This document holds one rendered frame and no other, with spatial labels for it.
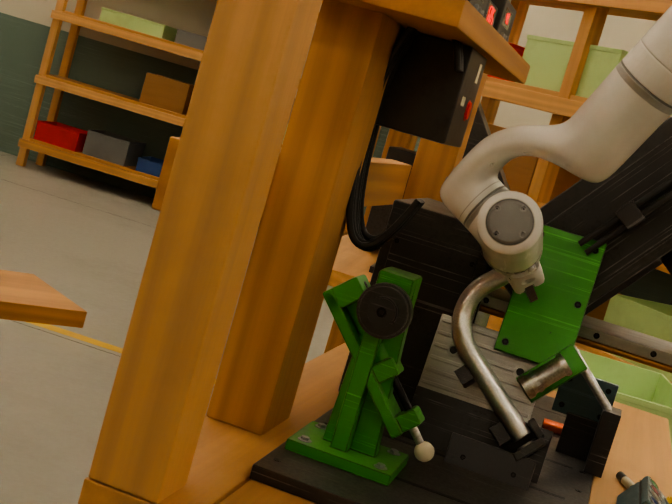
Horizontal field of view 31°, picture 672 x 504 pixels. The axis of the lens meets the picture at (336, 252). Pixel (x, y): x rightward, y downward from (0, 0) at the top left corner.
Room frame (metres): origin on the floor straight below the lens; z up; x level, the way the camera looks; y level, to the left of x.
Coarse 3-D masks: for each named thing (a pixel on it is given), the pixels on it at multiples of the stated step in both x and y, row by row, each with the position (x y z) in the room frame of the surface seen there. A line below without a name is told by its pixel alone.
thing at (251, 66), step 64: (256, 0) 1.33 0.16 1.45; (320, 0) 1.39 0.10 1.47; (256, 64) 1.32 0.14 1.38; (320, 64) 1.71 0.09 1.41; (384, 64) 1.78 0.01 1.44; (192, 128) 1.33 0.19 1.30; (256, 128) 1.32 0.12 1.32; (320, 128) 1.70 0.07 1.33; (192, 192) 1.33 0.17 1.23; (256, 192) 1.36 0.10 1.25; (320, 192) 1.69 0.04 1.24; (192, 256) 1.32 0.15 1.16; (256, 256) 1.71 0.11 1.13; (320, 256) 1.73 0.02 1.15; (192, 320) 1.32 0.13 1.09; (256, 320) 1.70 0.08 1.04; (128, 384) 1.33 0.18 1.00; (192, 384) 1.32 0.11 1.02; (256, 384) 1.70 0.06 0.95; (128, 448) 1.33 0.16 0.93; (192, 448) 1.39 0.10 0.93
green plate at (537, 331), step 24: (552, 240) 1.89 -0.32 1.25; (576, 240) 1.88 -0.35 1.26; (552, 264) 1.88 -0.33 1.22; (576, 264) 1.87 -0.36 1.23; (600, 264) 1.87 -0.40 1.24; (552, 288) 1.87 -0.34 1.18; (576, 288) 1.86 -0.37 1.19; (528, 312) 1.86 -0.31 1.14; (552, 312) 1.85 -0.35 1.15; (576, 312) 1.85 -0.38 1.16; (504, 336) 1.85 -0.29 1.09; (528, 336) 1.85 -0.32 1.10; (552, 336) 1.84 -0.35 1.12; (576, 336) 1.84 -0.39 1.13; (528, 360) 1.84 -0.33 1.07
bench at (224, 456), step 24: (312, 360) 2.28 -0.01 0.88; (336, 360) 2.34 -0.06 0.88; (312, 384) 2.09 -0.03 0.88; (336, 384) 2.14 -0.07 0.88; (312, 408) 1.93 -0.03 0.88; (216, 432) 1.65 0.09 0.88; (240, 432) 1.68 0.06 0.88; (288, 432) 1.75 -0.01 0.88; (216, 456) 1.55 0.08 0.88; (240, 456) 1.58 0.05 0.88; (192, 480) 1.43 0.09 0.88; (216, 480) 1.45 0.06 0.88; (240, 480) 1.48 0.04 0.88
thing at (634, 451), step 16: (624, 416) 2.52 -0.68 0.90; (640, 416) 2.57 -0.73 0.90; (656, 416) 2.62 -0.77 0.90; (624, 432) 2.35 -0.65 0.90; (640, 432) 2.40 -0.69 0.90; (656, 432) 2.45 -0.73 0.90; (624, 448) 2.21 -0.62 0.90; (640, 448) 2.25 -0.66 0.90; (656, 448) 2.29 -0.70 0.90; (608, 464) 2.05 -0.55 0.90; (624, 464) 2.08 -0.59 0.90; (640, 464) 2.12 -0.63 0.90; (656, 464) 2.16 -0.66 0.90; (592, 480) 1.92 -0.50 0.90; (608, 480) 1.94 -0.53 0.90; (656, 480) 2.03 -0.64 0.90; (592, 496) 1.81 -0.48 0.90; (608, 496) 1.84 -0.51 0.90
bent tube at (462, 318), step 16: (496, 272) 1.84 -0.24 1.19; (480, 288) 1.83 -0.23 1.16; (496, 288) 1.84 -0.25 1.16; (464, 304) 1.83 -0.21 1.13; (464, 320) 1.82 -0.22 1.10; (464, 336) 1.81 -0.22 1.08; (464, 352) 1.81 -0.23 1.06; (480, 352) 1.81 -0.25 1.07; (480, 368) 1.80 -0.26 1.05; (480, 384) 1.79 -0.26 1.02; (496, 384) 1.79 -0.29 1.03; (496, 400) 1.78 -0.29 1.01; (512, 416) 1.77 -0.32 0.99; (512, 432) 1.76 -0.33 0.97; (528, 432) 1.76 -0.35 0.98
